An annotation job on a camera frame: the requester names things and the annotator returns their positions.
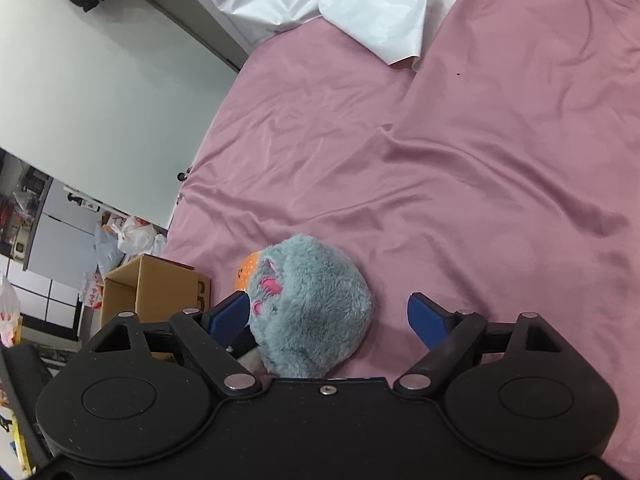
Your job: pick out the dark grey door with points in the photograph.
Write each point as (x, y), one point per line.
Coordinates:
(200, 15)

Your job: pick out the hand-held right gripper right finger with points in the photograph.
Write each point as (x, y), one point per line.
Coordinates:
(427, 322)

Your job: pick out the yellow-edged table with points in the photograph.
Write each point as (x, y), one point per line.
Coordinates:
(25, 375)

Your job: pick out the grey plastic bag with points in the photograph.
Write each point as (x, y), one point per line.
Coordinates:
(107, 250)

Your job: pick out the plain white plastic bag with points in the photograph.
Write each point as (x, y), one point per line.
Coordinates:
(159, 244)

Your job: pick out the grey fluffy plush toy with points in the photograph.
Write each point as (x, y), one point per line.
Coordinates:
(310, 320)

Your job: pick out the black small tripod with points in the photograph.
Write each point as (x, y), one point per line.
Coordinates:
(184, 173)

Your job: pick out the cardboard box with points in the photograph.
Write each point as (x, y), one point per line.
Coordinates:
(165, 285)

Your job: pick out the white cover sheet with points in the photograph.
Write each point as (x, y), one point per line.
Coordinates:
(350, 0)

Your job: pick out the kitchen shelf with clutter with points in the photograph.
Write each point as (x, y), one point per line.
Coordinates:
(22, 210)

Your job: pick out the pink bed sheet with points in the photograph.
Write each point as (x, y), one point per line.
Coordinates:
(450, 185)

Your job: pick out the red and white packet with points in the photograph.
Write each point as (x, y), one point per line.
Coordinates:
(92, 292)

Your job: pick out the clear plastic bag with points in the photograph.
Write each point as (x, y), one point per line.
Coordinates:
(9, 310)

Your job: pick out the burger plush toy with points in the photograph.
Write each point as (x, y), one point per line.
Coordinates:
(246, 272)

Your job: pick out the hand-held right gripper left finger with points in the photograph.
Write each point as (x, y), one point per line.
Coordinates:
(227, 317)

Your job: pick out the white plastic bag red print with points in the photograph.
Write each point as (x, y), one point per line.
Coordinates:
(135, 234)

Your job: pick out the black and white soft item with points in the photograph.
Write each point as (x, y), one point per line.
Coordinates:
(247, 347)

